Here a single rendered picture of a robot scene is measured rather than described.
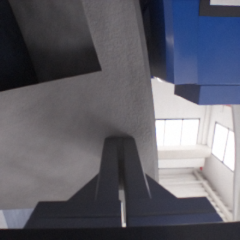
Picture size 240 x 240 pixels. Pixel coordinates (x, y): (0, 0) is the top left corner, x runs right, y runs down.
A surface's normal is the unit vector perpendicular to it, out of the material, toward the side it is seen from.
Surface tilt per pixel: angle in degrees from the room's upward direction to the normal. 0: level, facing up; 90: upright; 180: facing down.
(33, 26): 90
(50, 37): 90
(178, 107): 90
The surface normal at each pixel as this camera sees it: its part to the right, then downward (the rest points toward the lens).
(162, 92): 0.03, 0.28
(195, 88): -1.00, 0.02
